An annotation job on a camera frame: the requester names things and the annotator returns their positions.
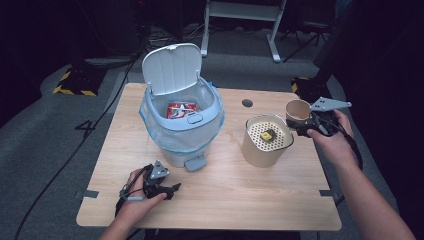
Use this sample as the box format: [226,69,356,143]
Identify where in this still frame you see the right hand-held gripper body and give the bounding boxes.
[293,96,353,138]

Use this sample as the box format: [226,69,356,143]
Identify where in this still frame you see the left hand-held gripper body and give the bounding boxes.
[143,160,175,200]

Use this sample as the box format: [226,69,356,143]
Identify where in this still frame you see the beige cup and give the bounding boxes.
[285,98,313,126]

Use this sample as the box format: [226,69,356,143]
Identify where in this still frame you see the beige square container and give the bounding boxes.
[241,113,295,169]

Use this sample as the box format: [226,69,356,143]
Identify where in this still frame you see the person's left hand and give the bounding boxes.
[116,167,168,228]

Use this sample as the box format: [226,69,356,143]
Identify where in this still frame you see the person's right hand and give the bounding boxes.
[306,109,360,169]

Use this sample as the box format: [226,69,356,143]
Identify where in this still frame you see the black yellow striped stand base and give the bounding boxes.
[290,76,332,105]
[52,67,108,97]

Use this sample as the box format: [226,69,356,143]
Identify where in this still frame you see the small yellow black packet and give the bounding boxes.
[259,128,277,143]

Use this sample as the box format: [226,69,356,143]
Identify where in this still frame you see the white perforated strainer insert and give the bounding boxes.
[246,120,289,153]

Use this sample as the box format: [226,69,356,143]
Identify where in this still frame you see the translucent trash bag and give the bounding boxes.
[138,78,226,156]

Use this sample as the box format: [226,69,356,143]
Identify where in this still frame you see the red white snack wrapper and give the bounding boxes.
[166,101,198,120]

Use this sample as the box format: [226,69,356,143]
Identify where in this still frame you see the black tripod stand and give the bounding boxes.
[279,19,336,64]

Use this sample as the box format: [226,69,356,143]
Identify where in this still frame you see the pale blue pedal trash bin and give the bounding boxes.
[138,42,226,173]

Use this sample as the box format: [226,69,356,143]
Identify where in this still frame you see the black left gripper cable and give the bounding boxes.
[114,164,152,218]

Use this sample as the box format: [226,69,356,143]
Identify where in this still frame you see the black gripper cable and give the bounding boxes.
[114,164,152,218]
[316,117,364,172]

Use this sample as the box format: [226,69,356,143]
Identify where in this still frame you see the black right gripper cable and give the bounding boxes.
[316,117,364,172]

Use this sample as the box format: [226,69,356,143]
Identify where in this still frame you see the black floor cable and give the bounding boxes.
[12,54,141,240]

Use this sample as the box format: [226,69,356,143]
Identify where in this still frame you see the white metal stand frame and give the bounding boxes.
[200,0,289,64]

